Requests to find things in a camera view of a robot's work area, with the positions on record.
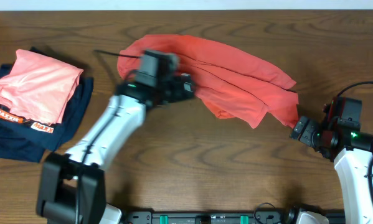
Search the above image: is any red t-shirt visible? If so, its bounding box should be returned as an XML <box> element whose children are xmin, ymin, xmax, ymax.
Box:
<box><xmin>117</xmin><ymin>34</ymin><xmax>299</xmax><ymax>128</ymax></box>

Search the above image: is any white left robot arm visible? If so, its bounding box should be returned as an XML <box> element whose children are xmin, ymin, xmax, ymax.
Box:
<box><xmin>36</xmin><ymin>71</ymin><xmax>195</xmax><ymax>223</ymax></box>

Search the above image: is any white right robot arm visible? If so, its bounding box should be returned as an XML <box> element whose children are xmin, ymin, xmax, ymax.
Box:
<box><xmin>290</xmin><ymin>96</ymin><xmax>373</xmax><ymax>223</ymax></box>

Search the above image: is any folded pink shirt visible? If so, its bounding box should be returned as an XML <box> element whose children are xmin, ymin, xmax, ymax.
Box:
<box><xmin>0</xmin><ymin>49</ymin><xmax>83</xmax><ymax>124</ymax></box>

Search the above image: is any folded navy Maxxis shirt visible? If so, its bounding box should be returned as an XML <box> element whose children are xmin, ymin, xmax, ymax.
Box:
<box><xmin>0</xmin><ymin>47</ymin><xmax>93</xmax><ymax>162</ymax></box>

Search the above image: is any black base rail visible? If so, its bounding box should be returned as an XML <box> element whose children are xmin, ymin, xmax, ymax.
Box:
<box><xmin>120</xmin><ymin>210</ymin><xmax>286</xmax><ymax>224</ymax></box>

